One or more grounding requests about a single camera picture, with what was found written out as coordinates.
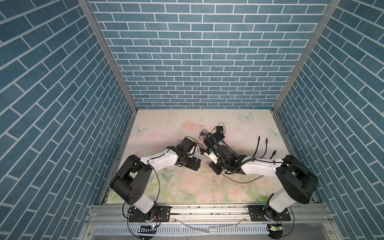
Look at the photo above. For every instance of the aluminium corner post left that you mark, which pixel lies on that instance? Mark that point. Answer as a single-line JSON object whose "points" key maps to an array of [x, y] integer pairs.
{"points": [[93, 22]]}

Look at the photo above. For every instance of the aluminium corner post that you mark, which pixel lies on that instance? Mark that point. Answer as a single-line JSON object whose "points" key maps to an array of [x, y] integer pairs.
{"points": [[93, 22], [318, 30]]}

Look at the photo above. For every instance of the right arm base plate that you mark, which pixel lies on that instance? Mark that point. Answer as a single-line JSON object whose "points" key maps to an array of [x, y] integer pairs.
{"points": [[260, 213]]}

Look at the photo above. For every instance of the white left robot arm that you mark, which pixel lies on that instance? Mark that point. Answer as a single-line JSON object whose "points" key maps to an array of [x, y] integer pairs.
{"points": [[132, 178]]}

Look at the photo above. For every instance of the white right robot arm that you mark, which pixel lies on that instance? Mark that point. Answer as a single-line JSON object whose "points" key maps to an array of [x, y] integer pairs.
{"points": [[297, 181]]}

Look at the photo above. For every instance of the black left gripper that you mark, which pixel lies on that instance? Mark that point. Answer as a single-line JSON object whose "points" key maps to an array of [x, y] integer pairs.
{"points": [[192, 165]]}

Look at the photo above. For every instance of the white box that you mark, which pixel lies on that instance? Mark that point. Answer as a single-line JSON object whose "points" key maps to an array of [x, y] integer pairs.
{"points": [[200, 157]]}

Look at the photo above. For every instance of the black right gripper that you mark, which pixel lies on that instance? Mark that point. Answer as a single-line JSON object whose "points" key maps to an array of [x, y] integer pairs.
{"points": [[212, 166]]}

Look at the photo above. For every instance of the aluminium corner post right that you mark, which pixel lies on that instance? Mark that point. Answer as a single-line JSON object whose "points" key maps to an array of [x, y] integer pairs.
{"points": [[318, 30]]}

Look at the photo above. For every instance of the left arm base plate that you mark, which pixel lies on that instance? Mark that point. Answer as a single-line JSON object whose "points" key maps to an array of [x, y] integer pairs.
{"points": [[156, 213]]}

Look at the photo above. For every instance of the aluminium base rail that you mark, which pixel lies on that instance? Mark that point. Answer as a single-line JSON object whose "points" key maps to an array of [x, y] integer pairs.
{"points": [[239, 221]]}

